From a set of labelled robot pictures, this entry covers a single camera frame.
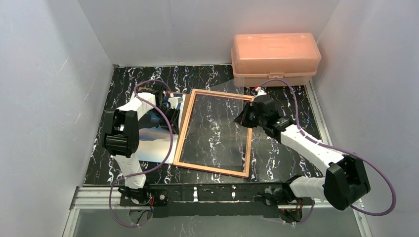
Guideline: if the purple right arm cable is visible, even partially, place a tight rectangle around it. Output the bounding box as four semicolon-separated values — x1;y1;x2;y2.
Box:
258;78;397;226

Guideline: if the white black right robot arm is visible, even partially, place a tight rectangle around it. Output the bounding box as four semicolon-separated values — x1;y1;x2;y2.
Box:
234;99;371;210

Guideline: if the blue sky landscape photo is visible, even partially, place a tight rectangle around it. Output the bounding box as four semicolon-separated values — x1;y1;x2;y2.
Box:
136;93;189;164

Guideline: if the clear acrylic sheet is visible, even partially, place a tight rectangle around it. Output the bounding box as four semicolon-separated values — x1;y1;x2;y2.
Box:
179;80;248;172

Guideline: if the aluminium mounting rail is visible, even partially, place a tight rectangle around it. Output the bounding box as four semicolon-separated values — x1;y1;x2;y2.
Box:
69;185;365;211

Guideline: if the pink plastic storage box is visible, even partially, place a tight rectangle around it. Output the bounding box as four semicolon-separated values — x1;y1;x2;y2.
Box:
231;33;321;87

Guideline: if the pink wooden picture frame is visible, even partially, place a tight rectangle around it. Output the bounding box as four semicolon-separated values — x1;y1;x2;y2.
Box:
173;89;254;178

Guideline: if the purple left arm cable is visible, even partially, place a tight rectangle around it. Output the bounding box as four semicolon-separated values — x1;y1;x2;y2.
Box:
108;79;174;229

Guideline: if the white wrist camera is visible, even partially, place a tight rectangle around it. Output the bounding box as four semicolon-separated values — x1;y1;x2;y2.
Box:
253;86;267;103
167;94;183;109

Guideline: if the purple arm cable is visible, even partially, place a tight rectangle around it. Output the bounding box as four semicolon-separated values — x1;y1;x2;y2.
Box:
108;79;174;229
258;78;397;226

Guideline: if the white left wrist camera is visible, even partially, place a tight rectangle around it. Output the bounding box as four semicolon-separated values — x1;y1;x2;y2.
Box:
167;94;183;109

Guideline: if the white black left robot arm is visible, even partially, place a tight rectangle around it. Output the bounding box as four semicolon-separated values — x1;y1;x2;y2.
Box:
102;88;185;199

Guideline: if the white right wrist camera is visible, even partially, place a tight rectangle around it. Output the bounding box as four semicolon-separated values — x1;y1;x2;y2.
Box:
253;86;267;103

